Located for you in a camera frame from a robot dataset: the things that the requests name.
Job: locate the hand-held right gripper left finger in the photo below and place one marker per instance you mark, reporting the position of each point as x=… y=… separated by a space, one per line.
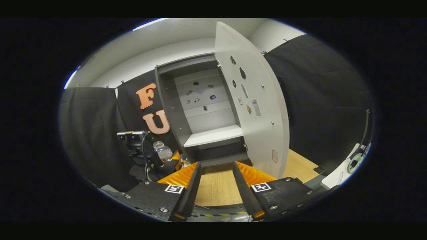
x=191 y=193

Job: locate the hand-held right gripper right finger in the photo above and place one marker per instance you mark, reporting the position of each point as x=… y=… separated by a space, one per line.
x=245 y=193

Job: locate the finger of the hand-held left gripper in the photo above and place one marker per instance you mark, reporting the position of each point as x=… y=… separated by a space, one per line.
x=171 y=165

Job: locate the clear plastic bottle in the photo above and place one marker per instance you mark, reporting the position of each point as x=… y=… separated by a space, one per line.
x=163 y=151

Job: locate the dark grey cabinet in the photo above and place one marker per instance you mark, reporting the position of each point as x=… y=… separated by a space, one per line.
x=170 y=106

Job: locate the beige cabinet door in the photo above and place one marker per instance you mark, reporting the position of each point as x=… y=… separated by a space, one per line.
x=260 y=110

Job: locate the small black block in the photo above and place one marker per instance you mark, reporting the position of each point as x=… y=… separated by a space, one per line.
x=319 y=170

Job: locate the white board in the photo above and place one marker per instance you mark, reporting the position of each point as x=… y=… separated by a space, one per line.
x=337 y=176

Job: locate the short ceiling light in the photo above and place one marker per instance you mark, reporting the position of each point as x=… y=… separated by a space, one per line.
x=70 y=78

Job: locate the round grey device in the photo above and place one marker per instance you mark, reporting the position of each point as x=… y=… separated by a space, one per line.
x=355 y=163

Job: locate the black backdrop cloth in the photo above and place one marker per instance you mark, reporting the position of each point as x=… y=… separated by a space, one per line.
x=317 y=100

